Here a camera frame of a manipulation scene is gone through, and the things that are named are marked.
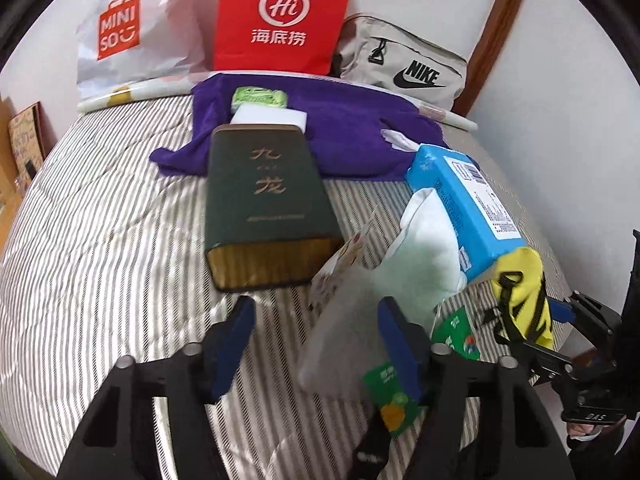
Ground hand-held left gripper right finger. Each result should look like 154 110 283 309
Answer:
377 296 576 480

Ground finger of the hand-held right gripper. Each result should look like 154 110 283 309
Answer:
547 291 616 341
515 342 573 383

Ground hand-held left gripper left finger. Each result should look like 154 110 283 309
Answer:
55 295 258 480

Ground clear plastic bag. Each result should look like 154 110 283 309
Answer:
299 220 401 403

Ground yellow black striped sock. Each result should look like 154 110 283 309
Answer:
490 247 556 353

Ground mint white sock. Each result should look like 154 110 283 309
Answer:
387 187 468 331

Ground white sponge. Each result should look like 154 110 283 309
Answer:
231 105 311 133

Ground green tissue packet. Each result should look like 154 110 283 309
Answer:
231 86 291 111

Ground person's right forearm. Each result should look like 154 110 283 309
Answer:
567 422 640 480

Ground green packet with white logo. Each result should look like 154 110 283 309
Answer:
432 307 481 361

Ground dark green tin box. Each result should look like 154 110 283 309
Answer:
204 124 346 292

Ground blue tissue pack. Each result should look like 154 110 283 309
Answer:
381 129 528 283

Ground striped quilted mattress pad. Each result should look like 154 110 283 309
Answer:
0 95 576 480

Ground purple towel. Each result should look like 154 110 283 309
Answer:
150 72 451 183

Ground rolled paper poster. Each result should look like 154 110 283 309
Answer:
77 72 478 133

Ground wooden nightstand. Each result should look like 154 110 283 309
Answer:
0 95 26 251

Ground brown patterned book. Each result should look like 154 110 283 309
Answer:
7 101 48 181

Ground grey sports bag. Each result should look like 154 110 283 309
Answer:
332 14 468 111

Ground white plastic shopping bag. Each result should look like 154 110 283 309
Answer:
75 0 212 101

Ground brown wooden door frame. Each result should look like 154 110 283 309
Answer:
452 0 533 118

